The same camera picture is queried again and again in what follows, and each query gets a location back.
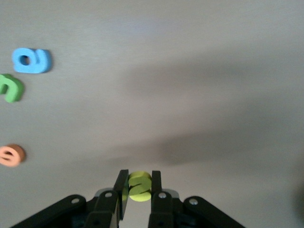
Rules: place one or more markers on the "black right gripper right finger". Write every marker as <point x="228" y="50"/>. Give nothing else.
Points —
<point x="166" y="209"/>

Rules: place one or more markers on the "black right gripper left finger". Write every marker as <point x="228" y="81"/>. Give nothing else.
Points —
<point x="104" y="209"/>

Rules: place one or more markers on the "yellow foam letter s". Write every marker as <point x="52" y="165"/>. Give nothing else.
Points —
<point x="140" y="187"/>

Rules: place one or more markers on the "orange foam letter e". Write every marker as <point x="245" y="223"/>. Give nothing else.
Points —
<point x="14" y="155"/>

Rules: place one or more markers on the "green foam letter n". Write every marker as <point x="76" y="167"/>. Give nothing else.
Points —
<point x="14" y="91"/>

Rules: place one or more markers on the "blue foam letter a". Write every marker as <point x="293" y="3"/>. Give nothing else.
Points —
<point x="40" y="61"/>

